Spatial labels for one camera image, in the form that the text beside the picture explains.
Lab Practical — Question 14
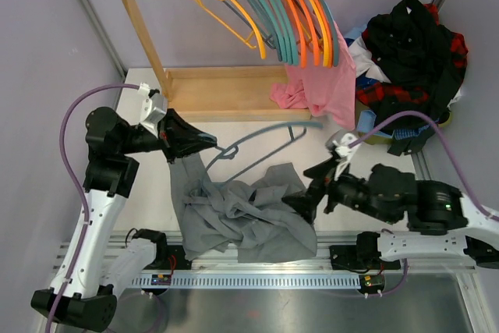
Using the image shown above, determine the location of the red black plaid shirt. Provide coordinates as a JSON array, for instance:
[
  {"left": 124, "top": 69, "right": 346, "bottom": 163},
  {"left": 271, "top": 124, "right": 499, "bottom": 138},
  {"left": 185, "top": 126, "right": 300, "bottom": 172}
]
[{"left": 355, "top": 3, "right": 469, "bottom": 106}]

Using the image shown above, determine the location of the white shirt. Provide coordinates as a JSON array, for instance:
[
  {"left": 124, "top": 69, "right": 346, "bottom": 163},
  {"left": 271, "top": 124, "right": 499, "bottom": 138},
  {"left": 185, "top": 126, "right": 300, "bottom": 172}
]
[{"left": 349, "top": 37, "right": 389, "bottom": 82}]

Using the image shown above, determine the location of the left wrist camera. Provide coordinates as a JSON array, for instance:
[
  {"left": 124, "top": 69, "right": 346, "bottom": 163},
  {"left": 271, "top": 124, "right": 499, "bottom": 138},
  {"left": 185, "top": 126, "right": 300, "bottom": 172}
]
[{"left": 138, "top": 83, "right": 168, "bottom": 136}]

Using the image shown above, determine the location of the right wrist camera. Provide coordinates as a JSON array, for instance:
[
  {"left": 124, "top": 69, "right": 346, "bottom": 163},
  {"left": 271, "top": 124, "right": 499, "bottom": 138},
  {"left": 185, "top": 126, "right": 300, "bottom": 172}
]
[{"left": 325, "top": 130, "right": 360, "bottom": 181}]

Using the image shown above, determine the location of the olive green laundry basket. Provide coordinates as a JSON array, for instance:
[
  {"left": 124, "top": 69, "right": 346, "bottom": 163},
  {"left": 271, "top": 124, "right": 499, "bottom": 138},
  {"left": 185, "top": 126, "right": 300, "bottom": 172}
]
[{"left": 366, "top": 125, "right": 435, "bottom": 150}]

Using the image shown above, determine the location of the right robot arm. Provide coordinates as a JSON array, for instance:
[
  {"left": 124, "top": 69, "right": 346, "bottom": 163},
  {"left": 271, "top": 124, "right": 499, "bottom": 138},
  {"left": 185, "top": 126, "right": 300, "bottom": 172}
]
[{"left": 282, "top": 159, "right": 498, "bottom": 272}]

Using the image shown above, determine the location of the grey shirt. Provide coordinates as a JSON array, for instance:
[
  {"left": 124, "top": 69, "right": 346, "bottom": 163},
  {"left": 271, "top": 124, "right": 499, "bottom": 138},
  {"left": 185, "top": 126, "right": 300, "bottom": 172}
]
[{"left": 169, "top": 154, "right": 317, "bottom": 264}]

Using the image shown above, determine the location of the aluminium rail base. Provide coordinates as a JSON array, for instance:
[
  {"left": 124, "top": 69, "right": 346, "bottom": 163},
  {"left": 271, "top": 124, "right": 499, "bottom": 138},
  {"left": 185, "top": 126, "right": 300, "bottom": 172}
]
[{"left": 54, "top": 229, "right": 479, "bottom": 299}]

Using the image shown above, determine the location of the yellow orange plastic hanger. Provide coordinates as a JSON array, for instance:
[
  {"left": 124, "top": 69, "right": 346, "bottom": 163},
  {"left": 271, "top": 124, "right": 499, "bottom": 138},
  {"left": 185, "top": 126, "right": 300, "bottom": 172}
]
[{"left": 193, "top": 0, "right": 267, "bottom": 59}]

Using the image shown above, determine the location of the wooden clothes rack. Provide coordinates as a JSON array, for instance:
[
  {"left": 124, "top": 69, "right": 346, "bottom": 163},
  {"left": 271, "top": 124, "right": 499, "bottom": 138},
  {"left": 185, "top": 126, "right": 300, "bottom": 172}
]
[{"left": 122, "top": 0, "right": 310, "bottom": 122}]

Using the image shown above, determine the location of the light blue shirt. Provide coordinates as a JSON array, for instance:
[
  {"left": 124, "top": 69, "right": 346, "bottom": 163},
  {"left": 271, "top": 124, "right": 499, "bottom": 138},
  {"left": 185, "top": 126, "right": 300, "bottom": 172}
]
[{"left": 356, "top": 109, "right": 376, "bottom": 134}]

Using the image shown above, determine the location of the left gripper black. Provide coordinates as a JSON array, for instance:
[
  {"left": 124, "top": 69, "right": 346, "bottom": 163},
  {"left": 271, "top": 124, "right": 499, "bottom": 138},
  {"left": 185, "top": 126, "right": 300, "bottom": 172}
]
[{"left": 119, "top": 107, "right": 217, "bottom": 163}]

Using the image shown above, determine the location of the purple cable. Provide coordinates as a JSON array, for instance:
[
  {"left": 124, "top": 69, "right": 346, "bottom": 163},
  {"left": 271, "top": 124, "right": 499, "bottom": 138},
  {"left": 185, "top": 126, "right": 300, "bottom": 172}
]
[
  {"left": 350, "top": 110, "right": 499, "bottom": 299},
  {"left": 44, "top": 83, "right": 168, "bottom": 333}
]

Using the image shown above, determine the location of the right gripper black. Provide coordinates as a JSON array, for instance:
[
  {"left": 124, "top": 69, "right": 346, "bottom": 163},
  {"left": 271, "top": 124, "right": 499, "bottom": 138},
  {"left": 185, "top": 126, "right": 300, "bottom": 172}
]
[{"left": 281, "top": 155, "right": 395, "bottom": 224}]

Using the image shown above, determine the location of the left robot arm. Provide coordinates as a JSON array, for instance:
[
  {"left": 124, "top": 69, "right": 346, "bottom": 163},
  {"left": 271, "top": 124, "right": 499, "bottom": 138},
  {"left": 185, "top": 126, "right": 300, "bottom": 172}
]
[{"left": 30, "top": 107, "right": 218, "bottom": 332}]

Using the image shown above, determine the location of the teal plastic hanger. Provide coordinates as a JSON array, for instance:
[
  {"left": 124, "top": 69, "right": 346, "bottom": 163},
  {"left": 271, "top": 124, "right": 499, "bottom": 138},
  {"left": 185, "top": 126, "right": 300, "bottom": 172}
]
[{"left": 218, "top": 0, "right": 280, "bottom": 54}]

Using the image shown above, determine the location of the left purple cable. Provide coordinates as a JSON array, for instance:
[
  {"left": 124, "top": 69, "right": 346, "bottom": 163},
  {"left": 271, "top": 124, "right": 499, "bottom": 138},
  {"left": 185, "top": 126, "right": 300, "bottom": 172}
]
[{"left": 44, "top": 83, "right": 168, "bottom": 333}]

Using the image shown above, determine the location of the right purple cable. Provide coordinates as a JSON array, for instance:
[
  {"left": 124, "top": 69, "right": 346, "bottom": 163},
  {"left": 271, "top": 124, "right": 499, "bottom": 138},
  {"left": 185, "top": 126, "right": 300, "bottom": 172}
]
[{"left": 350, "top": 110, "right": 499, "bottom": 299}]

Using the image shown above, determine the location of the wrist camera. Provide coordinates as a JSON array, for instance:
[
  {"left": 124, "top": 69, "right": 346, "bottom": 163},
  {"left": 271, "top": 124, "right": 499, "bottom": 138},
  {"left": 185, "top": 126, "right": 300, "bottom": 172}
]
[
  {"left": 138, "top": 83, "right": 168, "bottom": 136},
  {"left": 325, "top": 130, "right": 360, "bottom": 181}
]

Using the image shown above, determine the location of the grey blue plastic hanger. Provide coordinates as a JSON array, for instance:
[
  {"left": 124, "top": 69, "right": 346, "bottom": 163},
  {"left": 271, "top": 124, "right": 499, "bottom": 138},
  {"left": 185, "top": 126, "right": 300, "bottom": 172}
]
[{"left": 200, "top": 120, "right": 324, "bottom": 187}]

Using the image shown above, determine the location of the pink shirt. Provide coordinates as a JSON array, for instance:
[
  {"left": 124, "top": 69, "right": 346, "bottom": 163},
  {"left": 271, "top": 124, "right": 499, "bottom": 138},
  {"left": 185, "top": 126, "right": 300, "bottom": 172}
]
[{"left": 270, "top": 34, "right": 356, "bottom": 130}]

